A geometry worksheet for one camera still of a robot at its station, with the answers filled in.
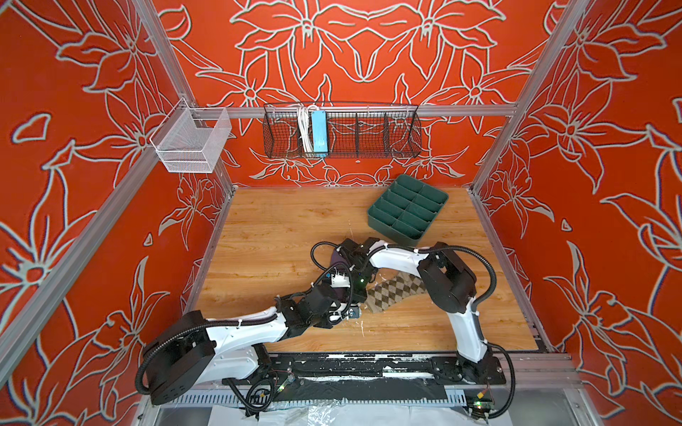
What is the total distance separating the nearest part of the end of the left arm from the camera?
0.65 m

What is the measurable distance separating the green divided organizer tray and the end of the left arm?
386 millimetres

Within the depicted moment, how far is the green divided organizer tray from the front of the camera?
39.2 inches

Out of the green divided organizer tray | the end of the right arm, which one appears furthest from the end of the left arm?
the green divided organizer tray

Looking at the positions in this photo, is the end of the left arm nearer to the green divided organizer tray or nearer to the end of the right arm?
the end of the right arm
